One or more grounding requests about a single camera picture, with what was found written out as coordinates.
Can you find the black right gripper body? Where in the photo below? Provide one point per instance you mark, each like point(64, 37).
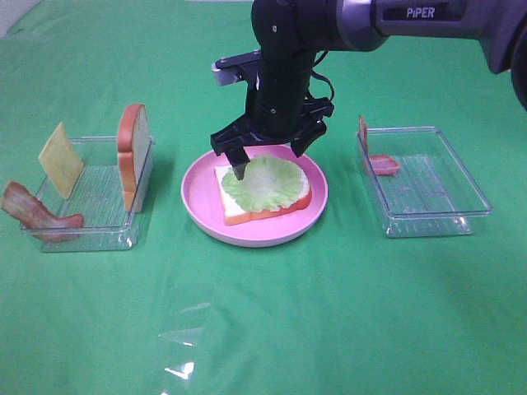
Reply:
point(265, 124)

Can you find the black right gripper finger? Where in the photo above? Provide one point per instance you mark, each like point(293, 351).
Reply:
point(309, 132)
point(238, 159)

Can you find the green lettuce leaf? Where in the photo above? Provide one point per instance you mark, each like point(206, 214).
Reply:
point(267, 183)

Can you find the white bread slice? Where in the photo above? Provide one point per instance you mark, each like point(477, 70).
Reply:
point(263, 216)

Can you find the bacon strip from tray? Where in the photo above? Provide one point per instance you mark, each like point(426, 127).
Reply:
point(382, 164)

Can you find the yellow cheese slice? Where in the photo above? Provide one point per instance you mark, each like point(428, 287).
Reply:
point(60, 162)

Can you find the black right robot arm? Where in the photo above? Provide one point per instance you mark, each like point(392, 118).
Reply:
point(293, 37)

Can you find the pink round plate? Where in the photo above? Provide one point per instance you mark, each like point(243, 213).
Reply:
point(201, 198)

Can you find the upright bread slice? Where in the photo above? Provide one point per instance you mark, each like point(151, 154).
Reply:
point(132, 146)

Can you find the clear right plastic tray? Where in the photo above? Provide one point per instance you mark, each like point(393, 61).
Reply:
point(433, 194)

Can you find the clear plastic tray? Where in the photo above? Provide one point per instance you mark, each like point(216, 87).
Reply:
point(433, 194)
point(98, 196)

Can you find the clear left plastic tray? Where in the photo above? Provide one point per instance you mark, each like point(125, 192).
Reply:
point(98, 196)

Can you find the green tablecloth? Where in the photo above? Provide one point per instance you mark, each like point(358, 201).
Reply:
point(341, 310)

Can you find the clear plastic wrap sheet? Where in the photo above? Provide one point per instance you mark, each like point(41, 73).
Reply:
point(179, 339)

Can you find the bacon strip on left tray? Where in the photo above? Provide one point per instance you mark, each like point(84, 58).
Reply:
point(19, 203)

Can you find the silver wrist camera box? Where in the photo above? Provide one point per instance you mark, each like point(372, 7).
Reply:
point(241, 67)

